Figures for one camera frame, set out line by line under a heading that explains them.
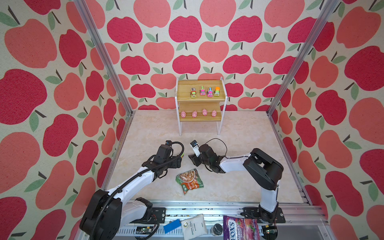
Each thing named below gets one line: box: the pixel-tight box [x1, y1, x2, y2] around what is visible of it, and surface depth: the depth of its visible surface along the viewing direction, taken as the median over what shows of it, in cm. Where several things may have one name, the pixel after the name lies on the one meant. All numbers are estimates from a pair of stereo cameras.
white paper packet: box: [181, 213, 208, 240], surface depth 72 cm
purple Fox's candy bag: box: [223, 215, 261, 240], surface depth 70 cm
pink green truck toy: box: [199, 85, 206, 96], surface depth 86 cm
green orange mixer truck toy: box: [214, 86, 221, 97], surface depth 84 cm
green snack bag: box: [175, 168, 204, 195], surface depth 86 cm
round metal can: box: [211, 223, 223, 236], surface depth 64 cm
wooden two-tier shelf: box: [174, 76, 228, 137], surface depth 93 cm
